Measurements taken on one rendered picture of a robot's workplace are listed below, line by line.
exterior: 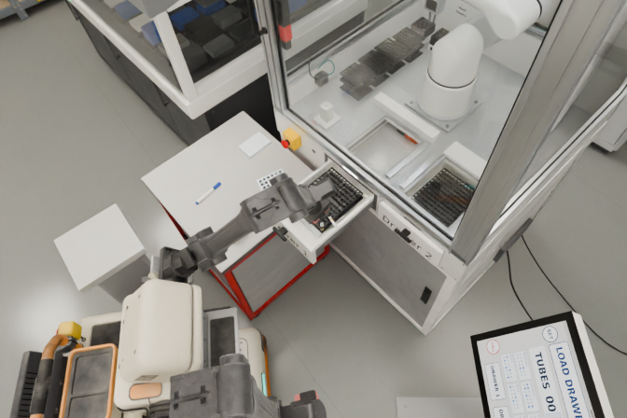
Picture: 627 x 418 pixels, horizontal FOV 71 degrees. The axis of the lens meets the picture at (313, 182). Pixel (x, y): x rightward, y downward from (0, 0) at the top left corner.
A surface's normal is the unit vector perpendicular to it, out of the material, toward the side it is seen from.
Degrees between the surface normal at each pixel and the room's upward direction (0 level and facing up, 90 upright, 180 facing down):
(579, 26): 90
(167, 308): 42
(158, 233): 0
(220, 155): 0
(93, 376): 0
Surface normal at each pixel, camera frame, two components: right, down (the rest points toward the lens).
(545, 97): -0.74, 0.58
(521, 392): -0.80, -0.35
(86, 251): -0.05, -0.56
